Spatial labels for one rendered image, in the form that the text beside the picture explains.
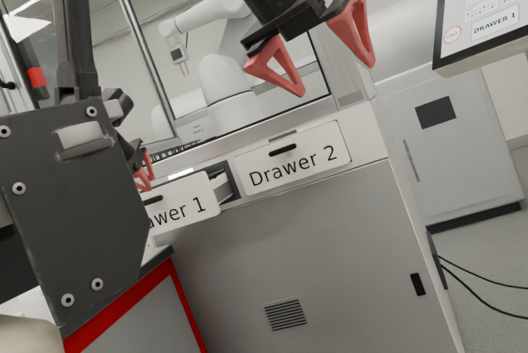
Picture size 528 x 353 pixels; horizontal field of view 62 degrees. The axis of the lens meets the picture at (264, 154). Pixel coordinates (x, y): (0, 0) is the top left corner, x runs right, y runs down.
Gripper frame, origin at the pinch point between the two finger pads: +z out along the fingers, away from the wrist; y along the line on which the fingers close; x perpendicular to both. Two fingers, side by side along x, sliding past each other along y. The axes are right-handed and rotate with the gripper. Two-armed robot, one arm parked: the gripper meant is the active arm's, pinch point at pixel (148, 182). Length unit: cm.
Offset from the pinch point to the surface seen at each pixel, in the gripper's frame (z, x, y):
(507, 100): 250, -145, 259
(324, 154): 19.8, -36.6, 11.1
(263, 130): 11.9, -23.3, 19.2
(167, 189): 6.0, -0.3, 2.7
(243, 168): 16.5, -15.1, 13.1
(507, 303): 131, -69, 19
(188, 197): 8.9, -4.9, 0.7
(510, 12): 1, -82, 10
